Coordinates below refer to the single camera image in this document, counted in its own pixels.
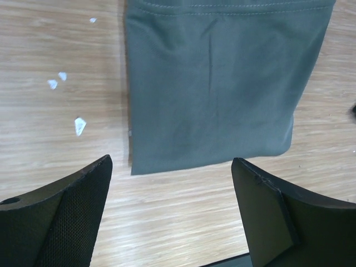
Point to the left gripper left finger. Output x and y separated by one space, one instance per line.
57 224

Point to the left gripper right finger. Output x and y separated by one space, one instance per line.
288 225

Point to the grey t shirt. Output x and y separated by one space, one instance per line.
213 80

